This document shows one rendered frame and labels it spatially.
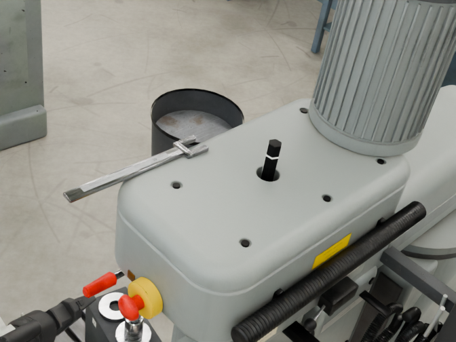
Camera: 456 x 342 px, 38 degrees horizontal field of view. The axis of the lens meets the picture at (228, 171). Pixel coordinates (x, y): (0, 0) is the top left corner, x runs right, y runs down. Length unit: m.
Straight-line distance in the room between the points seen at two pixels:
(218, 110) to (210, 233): 2.69
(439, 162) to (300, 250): 0.54
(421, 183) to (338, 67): 0.37
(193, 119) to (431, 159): 2.26
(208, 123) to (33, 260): 1.12
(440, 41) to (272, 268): 0.42
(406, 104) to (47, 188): 2.95
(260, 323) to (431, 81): 0.46
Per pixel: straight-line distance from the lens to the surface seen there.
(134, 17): 5.57
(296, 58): 5.37
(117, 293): 1.85
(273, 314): 0.96
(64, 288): 3.33
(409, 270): 1.34
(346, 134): 1.12
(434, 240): 1.55
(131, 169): 1.00
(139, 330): 1.73
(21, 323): 1.55
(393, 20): 1.02
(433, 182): 1.39
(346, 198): 1.04
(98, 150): 4.10
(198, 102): 3.60
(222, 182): 1.00
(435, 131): 1.51
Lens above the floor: 2.53
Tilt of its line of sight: 39 degrees down
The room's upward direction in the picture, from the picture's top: 11 degrees clockwise
